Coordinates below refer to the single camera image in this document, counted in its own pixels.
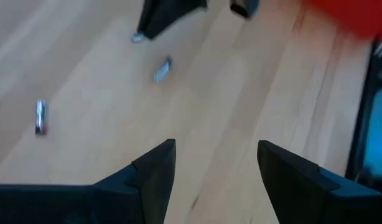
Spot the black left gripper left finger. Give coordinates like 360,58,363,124
0,138,177,224

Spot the red plastic bin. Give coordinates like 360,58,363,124
302,0,382,40

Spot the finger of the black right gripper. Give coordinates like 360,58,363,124
229,0,261,19
136,0,208,41

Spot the black table edge frame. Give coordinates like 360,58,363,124
344,39,382,195

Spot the light blue plastic container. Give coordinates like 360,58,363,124
361,86,382,177

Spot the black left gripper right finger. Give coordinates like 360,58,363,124
256,139,382,224

